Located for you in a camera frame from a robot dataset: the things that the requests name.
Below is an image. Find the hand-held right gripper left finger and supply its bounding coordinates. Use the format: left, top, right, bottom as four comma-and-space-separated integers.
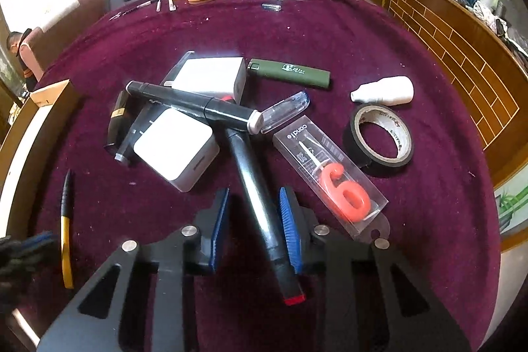
36, 187, 230, 352

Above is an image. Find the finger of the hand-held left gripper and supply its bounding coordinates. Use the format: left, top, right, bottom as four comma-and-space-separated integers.
0, 232, 59, 315

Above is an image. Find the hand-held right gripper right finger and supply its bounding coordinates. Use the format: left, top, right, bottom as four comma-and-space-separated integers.
278, 187, 473, 352

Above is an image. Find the black marker with red end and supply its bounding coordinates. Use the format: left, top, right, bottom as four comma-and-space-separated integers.
224, 127, 307, 306

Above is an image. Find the boxed red number candle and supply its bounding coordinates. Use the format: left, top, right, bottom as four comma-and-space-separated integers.
272, 114, 391, 242

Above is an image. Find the yellow and black pen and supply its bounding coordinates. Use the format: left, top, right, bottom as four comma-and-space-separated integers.
59, 169, 76, 289

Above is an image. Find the small white charger cube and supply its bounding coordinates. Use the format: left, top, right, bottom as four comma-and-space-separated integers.
133, 107, 220, 193

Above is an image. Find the black tape roll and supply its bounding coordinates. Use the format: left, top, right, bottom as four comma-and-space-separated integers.
344, 103, 415, 178

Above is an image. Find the clear pen cap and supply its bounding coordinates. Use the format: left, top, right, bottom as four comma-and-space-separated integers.
260, 90, 311, 135

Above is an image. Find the black marker with grey end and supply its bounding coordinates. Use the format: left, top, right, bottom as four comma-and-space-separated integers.
115, 103, 159, 168

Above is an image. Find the black marker with white end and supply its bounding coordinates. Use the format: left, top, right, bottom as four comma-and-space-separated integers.
125, 80, 265, 135

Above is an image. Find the black tube with gold band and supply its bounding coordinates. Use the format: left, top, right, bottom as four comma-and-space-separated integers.
106, 90, 132, 155

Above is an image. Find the large white charger block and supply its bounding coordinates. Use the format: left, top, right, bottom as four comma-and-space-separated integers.
161, 56, 247, 104

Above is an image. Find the green lighter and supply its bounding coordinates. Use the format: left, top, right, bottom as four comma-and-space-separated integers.
247, 58, 331, 89

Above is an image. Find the small white bottle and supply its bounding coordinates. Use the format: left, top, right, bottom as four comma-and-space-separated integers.
350, 75, 415, 106

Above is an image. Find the green printed panel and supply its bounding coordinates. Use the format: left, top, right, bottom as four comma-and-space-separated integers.
493, 171, 528, 234

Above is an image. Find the brown chair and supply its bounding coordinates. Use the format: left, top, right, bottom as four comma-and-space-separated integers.
20, 0, 110, 82

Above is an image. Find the thin dark pen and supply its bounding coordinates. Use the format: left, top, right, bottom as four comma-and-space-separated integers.
109, 0, 168, 21

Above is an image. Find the wooden counter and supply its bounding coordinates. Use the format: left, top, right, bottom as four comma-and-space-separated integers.
366, 0, 528, 185

